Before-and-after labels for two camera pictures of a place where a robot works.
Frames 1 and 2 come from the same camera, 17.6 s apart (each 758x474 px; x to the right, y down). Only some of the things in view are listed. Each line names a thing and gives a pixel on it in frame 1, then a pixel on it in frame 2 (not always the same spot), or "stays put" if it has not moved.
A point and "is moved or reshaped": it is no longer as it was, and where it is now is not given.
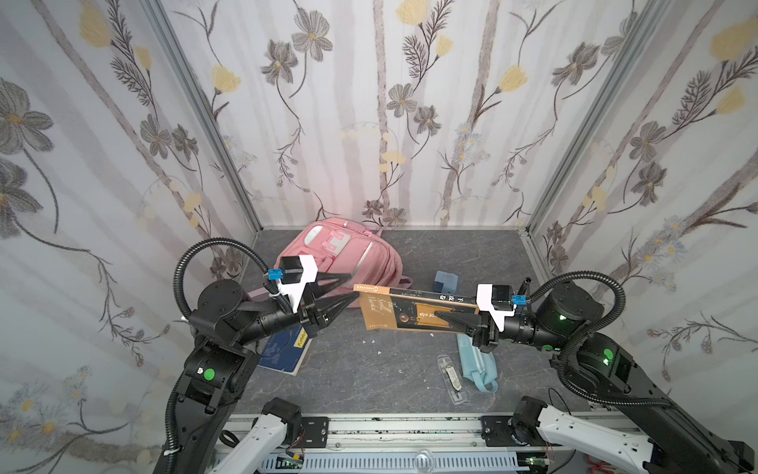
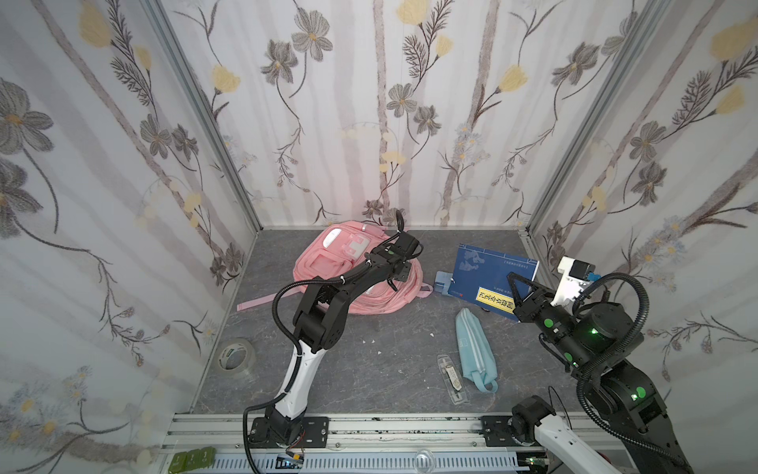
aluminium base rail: [391, 444] stays put
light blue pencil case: [480, 366] stays put
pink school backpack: [344, 245] is moved or reshaped
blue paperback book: [286, 350] → [481, 278]
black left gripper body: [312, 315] → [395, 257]
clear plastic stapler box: [452, 379] stays put
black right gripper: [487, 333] → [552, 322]
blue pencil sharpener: [445, 282] stays put
